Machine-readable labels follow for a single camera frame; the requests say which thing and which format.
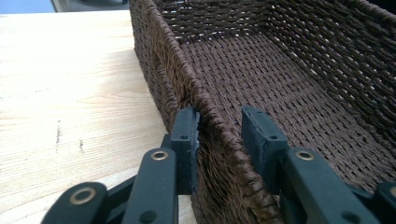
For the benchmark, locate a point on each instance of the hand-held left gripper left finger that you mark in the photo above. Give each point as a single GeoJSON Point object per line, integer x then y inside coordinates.
{"type": "Point", "coordinates": [185, 149]}

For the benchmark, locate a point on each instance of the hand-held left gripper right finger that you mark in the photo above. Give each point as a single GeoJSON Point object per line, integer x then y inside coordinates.
{"type": "Point", "coordinates": [264, 146]}

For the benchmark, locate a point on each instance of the brown woven basket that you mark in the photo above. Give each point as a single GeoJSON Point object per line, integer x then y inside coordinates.
{"type": "Point", "coordinates": [264, 77]}

